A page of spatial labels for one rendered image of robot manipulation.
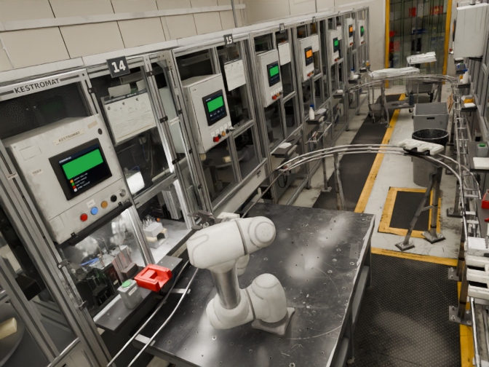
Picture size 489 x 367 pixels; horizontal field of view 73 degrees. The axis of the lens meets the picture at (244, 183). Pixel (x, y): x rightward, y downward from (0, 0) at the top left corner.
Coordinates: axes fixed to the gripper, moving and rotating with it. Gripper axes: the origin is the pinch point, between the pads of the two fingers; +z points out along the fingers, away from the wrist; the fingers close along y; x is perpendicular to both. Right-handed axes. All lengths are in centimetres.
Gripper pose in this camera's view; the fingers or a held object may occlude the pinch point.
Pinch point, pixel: (193, 221)
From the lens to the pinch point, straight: 194.6
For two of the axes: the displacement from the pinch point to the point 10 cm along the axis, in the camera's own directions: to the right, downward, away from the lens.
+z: -8.7, -0.6, 4.9
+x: -4.6, 4.5, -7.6
